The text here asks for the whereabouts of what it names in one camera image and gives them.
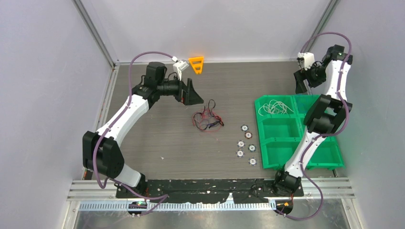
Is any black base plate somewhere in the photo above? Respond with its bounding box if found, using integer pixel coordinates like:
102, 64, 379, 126
114, 178, 304, 204

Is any brown poker chip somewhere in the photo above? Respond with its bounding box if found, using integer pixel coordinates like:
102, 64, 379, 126
244, 131, 252, 139

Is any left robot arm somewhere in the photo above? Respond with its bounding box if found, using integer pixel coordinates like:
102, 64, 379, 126
82, 60, 204, 198

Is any aluminium rail frame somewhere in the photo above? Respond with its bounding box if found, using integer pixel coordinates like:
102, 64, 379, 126
67, 177, 355, 212

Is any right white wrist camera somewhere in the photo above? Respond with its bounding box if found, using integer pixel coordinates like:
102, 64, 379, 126
297, 52, 315, 71

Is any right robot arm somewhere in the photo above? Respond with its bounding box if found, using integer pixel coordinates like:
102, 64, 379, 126
272, 44, 353, 196

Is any orange triangular plastic stand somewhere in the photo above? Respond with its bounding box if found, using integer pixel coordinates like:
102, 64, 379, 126
188, 56, 204, 74

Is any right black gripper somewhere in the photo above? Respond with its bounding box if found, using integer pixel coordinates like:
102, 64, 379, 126
294, 62, 327, 94

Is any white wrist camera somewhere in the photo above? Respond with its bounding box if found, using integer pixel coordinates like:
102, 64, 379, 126
171, 56, 189, 81
297, 52, 315, 71

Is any black wire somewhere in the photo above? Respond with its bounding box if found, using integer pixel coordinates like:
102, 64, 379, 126
193, 99, 224, 131

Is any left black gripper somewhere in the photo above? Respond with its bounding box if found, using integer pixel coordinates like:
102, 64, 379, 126
158, 73, 203, 105

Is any green compartment bin tray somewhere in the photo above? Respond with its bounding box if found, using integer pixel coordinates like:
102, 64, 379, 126
254, 95, 345, 170

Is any white wire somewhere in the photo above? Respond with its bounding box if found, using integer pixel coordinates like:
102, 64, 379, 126
257, 99, 295, 117

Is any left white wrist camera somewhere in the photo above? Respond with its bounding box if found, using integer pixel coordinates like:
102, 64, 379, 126
171, 56, 189, 81

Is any blue poker chip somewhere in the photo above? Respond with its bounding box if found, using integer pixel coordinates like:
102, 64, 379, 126
241, 125, 249, 132
236, 150, 245, 158
237, 140, 245, 148
248, 157, 257, 166
248, 144, 256, 152

